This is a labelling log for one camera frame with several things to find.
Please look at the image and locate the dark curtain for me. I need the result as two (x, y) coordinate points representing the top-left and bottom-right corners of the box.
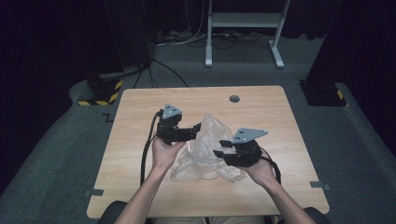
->
(306, 0), (396, 157)
(0, 0), (153, 188)

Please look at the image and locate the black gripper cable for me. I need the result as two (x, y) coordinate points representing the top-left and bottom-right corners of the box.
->
(260, 148), (283, 185)
(139, 109), (164, 187)

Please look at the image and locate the person's right hand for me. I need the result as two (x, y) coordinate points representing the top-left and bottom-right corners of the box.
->
(237, 152), (278, 188)

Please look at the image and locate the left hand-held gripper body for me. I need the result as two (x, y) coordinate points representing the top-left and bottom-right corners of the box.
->
(156, 103), (188, 146)

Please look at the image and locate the bundle of black floor cables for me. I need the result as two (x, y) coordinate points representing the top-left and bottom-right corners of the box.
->
(157, 29), (272, 50)

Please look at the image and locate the clear glass bowl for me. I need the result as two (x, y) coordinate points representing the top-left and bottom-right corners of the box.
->
(185, 122), (236, 181)

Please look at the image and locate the person's left hand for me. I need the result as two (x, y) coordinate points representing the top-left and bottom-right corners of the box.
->
(151, 136), (186, 173)

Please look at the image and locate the black floor cable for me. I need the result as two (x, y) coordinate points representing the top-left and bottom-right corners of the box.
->
(134, 57), (190, 89)

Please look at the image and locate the white metal stand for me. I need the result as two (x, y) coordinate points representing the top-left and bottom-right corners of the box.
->
(205, 0), (292, 69)

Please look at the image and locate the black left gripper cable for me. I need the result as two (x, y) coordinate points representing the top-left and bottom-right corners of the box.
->
(139, 109), (164, 187)

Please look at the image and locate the clear plastic bag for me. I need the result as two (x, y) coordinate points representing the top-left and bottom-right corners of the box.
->
(169, 112), (247, 184)

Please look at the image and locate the grey tape marker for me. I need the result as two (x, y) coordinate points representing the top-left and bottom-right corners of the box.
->
(310, 180), (332, 191)
(84, 189), (105, 198)

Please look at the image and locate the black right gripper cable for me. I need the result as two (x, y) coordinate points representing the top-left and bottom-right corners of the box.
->
(260, 148), (283, 185)

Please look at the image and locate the black yellow striped base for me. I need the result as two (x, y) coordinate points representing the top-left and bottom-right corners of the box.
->
(77, 73), (124, 106)
(299, 79), (348, 107)

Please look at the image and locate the white floor cable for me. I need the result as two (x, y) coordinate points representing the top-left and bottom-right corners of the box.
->
(154, 0), (209, 49)

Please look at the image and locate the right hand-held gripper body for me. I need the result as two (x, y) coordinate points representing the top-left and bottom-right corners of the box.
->
(223, 127), (269, 169)

